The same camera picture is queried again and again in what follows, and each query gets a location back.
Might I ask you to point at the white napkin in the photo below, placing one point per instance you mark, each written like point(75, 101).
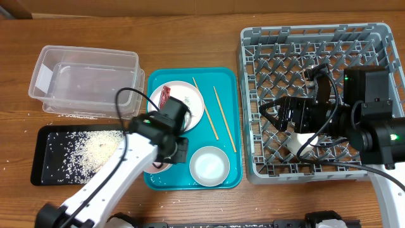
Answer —
point(187, 101)

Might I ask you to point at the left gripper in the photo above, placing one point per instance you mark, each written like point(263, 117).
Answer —
point(180, 153)

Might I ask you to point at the grey dishwasher rack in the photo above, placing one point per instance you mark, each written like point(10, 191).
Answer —
point(271, 62)

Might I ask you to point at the white cup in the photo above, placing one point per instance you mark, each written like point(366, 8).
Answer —
point(297, 140)

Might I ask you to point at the clear plastic bin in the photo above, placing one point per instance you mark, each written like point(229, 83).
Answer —
point(88, 81)

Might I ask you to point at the grey bowl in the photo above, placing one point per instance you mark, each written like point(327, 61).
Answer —
point(209, 166)

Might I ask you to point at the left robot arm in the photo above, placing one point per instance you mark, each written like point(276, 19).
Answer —
point(156, 136)

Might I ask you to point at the black rail at bottom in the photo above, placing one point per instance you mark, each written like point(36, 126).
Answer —
point(274, 224)

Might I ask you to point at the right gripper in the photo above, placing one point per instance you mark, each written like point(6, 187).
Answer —
point(288, 104)

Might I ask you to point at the black tray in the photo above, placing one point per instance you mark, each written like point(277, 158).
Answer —
point(41, 144)

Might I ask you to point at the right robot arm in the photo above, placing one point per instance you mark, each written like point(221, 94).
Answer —
point(362, 116)

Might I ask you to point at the teal serving tray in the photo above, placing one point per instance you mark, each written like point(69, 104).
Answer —
point(178, 177)

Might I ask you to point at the spilled rice pile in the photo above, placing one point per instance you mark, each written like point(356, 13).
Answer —
point(74, 157)

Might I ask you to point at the white plate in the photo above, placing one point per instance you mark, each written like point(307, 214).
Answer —
point(179, 90)

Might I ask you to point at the red foil wrapper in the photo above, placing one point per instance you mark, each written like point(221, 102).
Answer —
point(164, 96)

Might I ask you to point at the pink bowl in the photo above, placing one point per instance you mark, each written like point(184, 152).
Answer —
point(157, 167)

